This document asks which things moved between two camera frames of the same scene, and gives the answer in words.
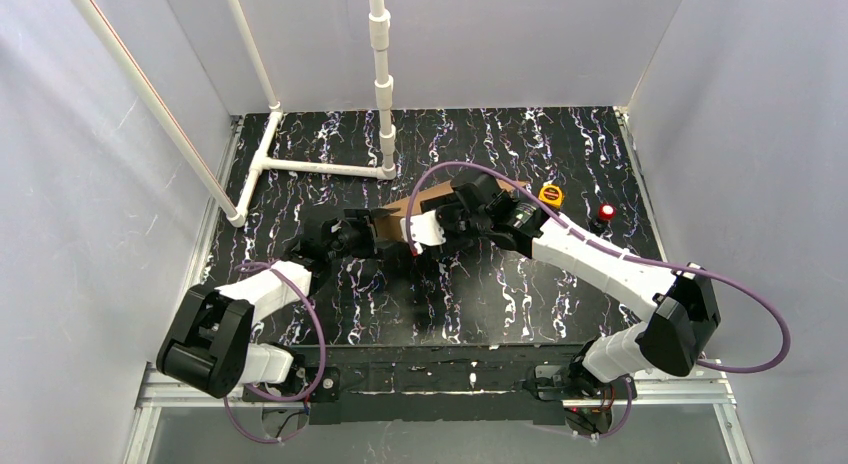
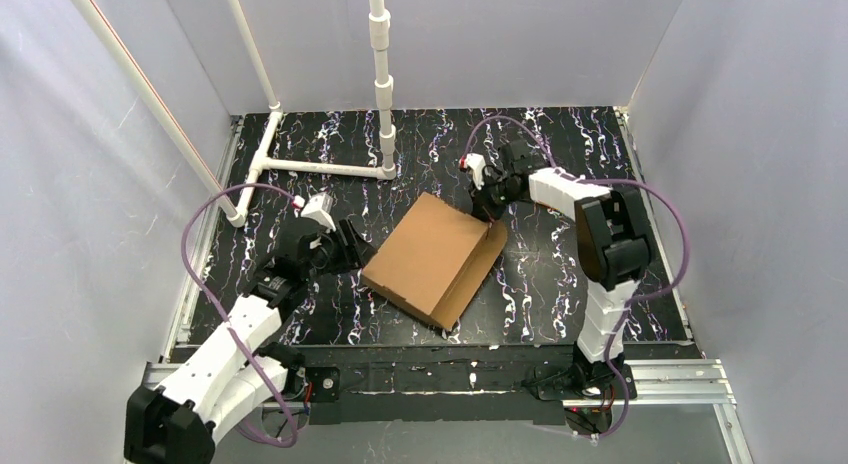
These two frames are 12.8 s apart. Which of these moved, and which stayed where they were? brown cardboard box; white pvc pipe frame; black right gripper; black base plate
Moved: black right gripper; brown cardboard box
Stayed: black base plate; white pvc pipe frame
